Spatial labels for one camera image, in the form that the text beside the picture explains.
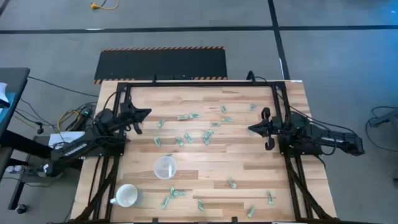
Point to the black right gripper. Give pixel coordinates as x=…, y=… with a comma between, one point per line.
x=275, y=133

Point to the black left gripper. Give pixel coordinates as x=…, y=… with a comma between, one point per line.
x=127, y=116

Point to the clear plastic container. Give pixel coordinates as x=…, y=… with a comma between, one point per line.
x=160, y=168

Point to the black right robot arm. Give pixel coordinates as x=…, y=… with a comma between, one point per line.
x=329, y=141

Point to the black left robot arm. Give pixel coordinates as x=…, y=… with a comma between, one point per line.
x=77, y=148

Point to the black hazard-striped floor mat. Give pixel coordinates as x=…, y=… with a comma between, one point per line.
x=161, y=63

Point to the white ceramic mug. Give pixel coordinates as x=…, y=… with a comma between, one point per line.
x=127, y=195

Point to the black floor tape strip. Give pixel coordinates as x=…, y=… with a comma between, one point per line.
x=155, y=30
x=276, y=37

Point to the black side desk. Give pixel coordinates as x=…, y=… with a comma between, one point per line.
x=12, y=81

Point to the small white-capped bottle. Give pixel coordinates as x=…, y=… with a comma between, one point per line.
x=10, y=169
x=18, y=168

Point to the white paper sheet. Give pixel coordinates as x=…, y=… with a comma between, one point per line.
x=2, y=93

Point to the black caster wheel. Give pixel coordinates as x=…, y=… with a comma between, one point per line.
x=21, y=208

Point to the black camera bar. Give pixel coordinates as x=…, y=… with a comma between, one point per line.
x=172, y=77

